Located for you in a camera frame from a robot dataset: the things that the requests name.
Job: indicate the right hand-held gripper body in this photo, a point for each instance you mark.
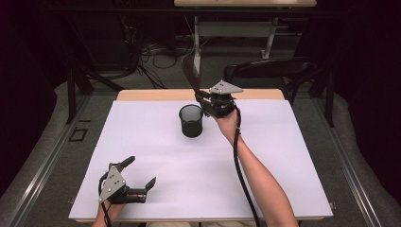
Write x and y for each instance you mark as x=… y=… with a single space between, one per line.
x=222 y=97

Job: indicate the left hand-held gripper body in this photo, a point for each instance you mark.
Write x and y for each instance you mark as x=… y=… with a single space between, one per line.
x=113 y=185

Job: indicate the black mesh pen holder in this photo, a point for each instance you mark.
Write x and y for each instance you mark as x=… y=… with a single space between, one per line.
x=191 y=123

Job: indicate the person's left hand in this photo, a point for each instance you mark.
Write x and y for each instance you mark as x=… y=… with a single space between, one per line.
x=112 y=208

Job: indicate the person's right hand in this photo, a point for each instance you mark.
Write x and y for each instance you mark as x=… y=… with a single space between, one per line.
x=227 y=123

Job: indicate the white table mat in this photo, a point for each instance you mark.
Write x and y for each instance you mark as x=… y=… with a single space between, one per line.
x=157 y=151

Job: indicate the black chair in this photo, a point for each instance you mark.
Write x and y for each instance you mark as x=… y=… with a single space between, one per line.
x=268 y=70

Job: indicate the desk with white legs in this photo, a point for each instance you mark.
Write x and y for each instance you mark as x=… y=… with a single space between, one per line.
x=236 y=29

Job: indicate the black metal stand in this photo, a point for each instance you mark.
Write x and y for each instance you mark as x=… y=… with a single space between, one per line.
x=71 y=94
x=329 y=101

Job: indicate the metal floor rail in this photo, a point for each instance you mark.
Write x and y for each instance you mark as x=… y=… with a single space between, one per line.
x=47 y=167
x=350 y=173

